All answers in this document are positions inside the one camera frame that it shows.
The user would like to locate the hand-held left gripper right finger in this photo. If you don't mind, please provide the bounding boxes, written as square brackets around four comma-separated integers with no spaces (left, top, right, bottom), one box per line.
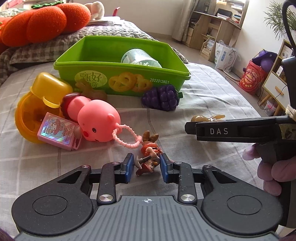
[160,154,238,205]

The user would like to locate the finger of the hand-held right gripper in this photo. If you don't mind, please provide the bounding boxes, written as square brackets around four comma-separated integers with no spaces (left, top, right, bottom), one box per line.
[184,116,281,142]

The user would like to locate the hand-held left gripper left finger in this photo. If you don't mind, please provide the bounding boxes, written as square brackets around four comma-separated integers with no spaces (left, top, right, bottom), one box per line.
[57,153,134,205]

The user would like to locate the brown and red figurine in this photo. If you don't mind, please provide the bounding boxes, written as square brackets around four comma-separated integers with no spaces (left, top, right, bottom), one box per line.
[135,131,162,176]

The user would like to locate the tan octopus toy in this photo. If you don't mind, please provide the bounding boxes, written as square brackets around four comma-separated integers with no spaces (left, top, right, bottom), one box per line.
[191,114,226,123]

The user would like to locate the pink pig toy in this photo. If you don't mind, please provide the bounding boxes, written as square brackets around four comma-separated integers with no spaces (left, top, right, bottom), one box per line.
[60,92,142,147]

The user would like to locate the purple grape toy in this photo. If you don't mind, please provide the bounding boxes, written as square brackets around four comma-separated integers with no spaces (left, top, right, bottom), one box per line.
[142,85,183,112]

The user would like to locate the pink card box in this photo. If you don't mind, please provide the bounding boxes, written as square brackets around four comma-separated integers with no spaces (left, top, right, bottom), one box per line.
[37,112,82,151]

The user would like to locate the brown antler toy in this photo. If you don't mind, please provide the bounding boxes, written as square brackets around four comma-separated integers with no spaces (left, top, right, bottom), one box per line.
[75,81,108,101]

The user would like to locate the clear cotton swab jar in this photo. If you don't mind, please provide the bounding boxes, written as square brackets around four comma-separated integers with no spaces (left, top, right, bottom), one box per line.
[121,48,162,69]

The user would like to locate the orange plastic bowl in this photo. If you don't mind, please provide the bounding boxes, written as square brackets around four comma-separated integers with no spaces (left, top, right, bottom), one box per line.
[15,91,63,144]

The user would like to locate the green plastic box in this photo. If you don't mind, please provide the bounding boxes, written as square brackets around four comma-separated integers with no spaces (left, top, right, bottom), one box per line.
[54,35,191,96]

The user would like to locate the person's right hand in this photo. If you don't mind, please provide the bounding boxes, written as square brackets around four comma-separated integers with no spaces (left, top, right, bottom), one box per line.
[243,144,296,196]

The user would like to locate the white cabinet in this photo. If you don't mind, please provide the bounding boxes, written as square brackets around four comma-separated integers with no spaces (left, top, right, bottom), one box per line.
[261,39,296,116]

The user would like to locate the red bucket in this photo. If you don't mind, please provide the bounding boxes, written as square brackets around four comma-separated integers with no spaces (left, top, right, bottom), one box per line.
[239,59,269,95]

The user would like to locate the grey grid bed sheet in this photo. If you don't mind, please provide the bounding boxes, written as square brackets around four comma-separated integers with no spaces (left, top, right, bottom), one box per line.
[0,61,264,209]

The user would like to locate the white paper bag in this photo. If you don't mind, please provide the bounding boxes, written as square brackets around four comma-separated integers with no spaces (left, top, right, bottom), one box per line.
[215,40,238,72]

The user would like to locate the wooden desk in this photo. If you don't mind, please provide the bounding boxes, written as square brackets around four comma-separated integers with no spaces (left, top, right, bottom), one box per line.
[186,0,249,59]

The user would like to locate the green plant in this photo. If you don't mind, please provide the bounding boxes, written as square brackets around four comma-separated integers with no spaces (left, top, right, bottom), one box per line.
[264,0,287,35]

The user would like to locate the black laptop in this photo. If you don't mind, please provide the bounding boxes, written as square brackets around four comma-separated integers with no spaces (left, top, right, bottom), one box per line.
[215,9,232,18]

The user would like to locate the grey curtain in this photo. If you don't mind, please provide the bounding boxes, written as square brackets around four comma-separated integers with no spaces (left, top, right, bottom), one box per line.
[171,0,197,42]

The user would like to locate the grey checked pillow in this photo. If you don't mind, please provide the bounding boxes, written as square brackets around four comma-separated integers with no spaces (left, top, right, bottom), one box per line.
[0,21,188,67]

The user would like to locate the white papers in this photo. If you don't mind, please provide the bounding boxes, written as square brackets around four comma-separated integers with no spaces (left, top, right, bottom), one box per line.
[89,16,122,26]

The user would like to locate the white plush toy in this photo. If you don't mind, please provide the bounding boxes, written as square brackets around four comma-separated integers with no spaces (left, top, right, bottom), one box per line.
[84,1,105,20]

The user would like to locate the large orange pumpkin cushion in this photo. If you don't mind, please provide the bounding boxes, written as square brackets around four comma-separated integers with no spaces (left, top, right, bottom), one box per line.
[0,2,91,44]

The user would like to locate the black floor cable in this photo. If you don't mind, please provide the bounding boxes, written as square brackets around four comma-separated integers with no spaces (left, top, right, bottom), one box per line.
[225,72,241,81]

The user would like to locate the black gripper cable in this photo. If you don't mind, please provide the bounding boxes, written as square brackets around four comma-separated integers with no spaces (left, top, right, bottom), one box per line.
[282,0,296,47]

